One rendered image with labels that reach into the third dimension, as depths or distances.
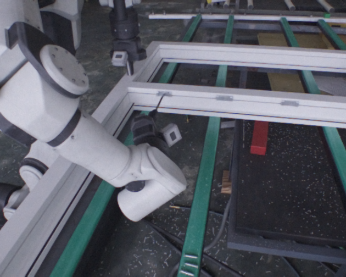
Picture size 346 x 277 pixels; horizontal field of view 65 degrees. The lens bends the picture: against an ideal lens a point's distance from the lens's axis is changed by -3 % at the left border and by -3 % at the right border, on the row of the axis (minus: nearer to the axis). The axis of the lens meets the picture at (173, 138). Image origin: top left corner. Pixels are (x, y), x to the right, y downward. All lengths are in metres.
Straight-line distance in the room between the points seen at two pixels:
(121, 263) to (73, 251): 0.98
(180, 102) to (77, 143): 0.55
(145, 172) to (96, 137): 0.10
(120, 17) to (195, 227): 0.61
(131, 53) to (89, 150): 0.59
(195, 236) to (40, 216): 0.30
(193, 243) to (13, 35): 0.44
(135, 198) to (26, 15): 0.34
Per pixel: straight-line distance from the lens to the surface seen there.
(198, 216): 0.60
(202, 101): 0.88
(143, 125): 0.65
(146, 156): 0.46
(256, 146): 1.17
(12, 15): 0.46
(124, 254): 1.58
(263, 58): 1.27
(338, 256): 1.00
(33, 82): 0.39
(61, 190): 0.63
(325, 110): 0.92
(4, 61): 0.42
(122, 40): 0.94
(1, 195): 1.59
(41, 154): 1.12
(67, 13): 0.74
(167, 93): 0.88
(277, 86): 1.64
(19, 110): 0.41
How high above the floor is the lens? 1.34
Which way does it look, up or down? 37 degrees down
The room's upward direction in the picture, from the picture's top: 2 degrees counter-clockwise
